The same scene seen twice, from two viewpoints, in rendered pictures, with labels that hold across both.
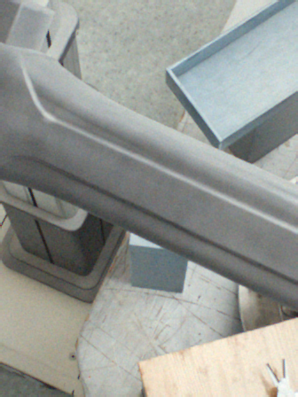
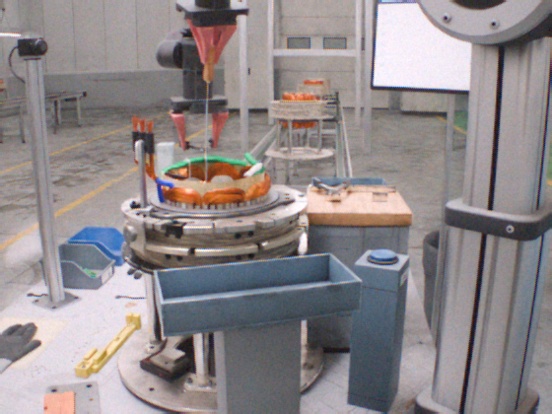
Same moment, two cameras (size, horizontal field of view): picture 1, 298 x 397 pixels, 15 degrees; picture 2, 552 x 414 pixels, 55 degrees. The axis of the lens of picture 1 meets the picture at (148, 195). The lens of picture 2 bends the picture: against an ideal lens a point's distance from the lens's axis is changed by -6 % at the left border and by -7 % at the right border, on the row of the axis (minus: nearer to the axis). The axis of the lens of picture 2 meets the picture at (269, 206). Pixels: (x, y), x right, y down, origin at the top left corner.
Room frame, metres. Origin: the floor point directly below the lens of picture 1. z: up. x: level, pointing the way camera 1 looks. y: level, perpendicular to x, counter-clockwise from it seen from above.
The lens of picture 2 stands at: (1.14, 0.09, 1.33)
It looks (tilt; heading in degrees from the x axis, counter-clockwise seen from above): 15 degrees down; 200
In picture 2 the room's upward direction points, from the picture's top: straight up
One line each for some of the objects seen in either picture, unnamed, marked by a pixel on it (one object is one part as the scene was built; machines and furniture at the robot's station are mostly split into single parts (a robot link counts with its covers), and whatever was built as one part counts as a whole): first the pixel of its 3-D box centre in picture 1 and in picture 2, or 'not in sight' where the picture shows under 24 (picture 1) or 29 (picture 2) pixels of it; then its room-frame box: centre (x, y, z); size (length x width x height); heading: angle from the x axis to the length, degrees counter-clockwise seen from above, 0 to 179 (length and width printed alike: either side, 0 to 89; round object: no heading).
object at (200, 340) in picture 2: not in sight; (200, 332); (0.41, -0.29, 0.91); 0.02 x 0.02 x 0.21
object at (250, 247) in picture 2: not in sight; (227, 249); (0.41, -0.24, 1.06); 0.09 x 0.04 x 0.01; 110
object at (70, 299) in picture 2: not in sight; (56, 300); (0.18, -0.80, 0.78); 0.09 x 0.09 x 0.01; 78
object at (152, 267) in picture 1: (161, 244); (378, 332); (0.32, -0.02, 0.91); 0.07 x 0.07 x 0.25; 83
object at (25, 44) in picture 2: not in sight; (34, 47); (0.18, -0.79, 1.37); 0.06 x 0.04 x 0.04; 78
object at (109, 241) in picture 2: not in sight; (103, 245); (-0.12, -0.87, 0.82); 0.16 x 0.14 x 0.07; 105
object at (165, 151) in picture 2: not in sight; (166, 167); (0.25, -0.43, 1.14); 0.03 x 0.03 x 0.09; 20
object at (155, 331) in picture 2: not in sight; (152, 296); (0.31, -0.44, 0.91); 0.02 x 0.02 x 0.21
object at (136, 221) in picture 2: not in sight; (140, 233); (0.43, -0.38, 1.07); 0.04 x 0.02 x 0.05; 68
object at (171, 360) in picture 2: not in sight; (169, 358); (0.38, -0.37, 0.83); 0.05 x 0.04 x 0.02; 74
